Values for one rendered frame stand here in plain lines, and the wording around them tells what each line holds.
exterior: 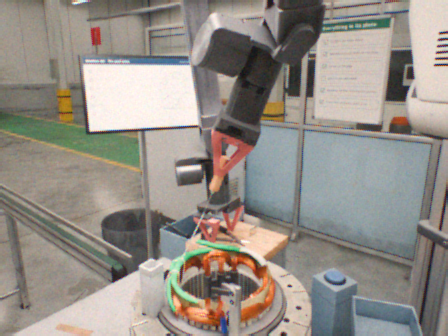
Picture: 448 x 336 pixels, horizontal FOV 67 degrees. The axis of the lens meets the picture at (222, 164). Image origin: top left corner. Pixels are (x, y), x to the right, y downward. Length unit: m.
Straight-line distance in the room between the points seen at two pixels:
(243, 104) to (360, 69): 2.30
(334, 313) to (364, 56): 2.16
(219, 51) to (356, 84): 2.35
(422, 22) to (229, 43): 0.45
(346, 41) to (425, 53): 2.05
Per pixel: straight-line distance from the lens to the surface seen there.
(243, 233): 0.95
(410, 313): 0.78
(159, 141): 3.30
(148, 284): 0.60
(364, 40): 2.77
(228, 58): 0.46
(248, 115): 0.50
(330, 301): 0.84
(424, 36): 0.79
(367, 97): 2.75
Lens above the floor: 1.49
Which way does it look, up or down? 15 degrees down
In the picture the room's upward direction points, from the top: straight up
